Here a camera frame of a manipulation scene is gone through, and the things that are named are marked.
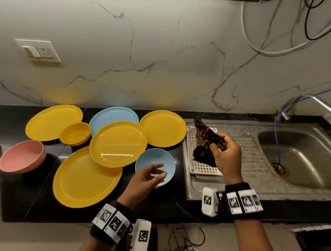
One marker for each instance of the person's right hand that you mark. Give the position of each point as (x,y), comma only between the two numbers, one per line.
(230,161)

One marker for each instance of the person's left hand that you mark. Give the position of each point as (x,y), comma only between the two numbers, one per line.
(138,185)

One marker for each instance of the person's left thumb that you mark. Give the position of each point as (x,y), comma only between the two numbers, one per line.
(159,179)

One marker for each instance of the person's right thumb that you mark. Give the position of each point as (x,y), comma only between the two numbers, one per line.
(215,149)

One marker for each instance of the dark patterned cloth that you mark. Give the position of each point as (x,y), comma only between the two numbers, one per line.
(204,137)

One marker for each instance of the person's left forearm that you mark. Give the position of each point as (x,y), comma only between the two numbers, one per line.
(93,244)

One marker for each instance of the person's right forearm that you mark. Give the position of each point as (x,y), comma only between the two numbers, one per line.
(252,236)

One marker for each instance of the light blue bowl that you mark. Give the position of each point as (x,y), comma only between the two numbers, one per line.
(155,156)

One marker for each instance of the white plastic drain tray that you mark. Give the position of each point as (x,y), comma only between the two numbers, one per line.
(200,169)

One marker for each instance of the black right wristband with markers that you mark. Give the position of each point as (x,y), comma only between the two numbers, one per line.
(241,201)

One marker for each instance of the black wristband with markers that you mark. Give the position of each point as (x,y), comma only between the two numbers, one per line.
(111,221)
(241,201)

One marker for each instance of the black left wristband with markers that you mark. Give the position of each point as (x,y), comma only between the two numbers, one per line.
(111,221)

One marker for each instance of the steel sink drain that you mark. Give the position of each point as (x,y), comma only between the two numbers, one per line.
(280,168)

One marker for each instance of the light blue plate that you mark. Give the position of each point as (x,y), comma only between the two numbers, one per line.
(111,117)

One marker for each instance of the large yellow plastic plate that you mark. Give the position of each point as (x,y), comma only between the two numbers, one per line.
(80,182)

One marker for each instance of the stainless steel sink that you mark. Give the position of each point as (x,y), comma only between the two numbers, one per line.
(297,152)

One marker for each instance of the small yellow bowl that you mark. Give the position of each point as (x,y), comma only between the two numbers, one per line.
(75,134)

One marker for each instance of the steel faucet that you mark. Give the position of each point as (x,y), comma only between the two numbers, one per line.
(297,99)

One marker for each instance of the pink bowl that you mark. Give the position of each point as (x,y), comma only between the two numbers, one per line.
(20,156)

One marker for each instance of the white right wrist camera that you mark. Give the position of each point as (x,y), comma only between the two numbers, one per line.
(209,201)

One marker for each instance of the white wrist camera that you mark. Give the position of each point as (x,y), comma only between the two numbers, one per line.
(209,201)
(141,234)

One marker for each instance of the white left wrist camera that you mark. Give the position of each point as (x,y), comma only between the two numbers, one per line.
(141,234)

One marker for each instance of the white wall switch socket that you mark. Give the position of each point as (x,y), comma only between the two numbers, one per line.
(38,51)

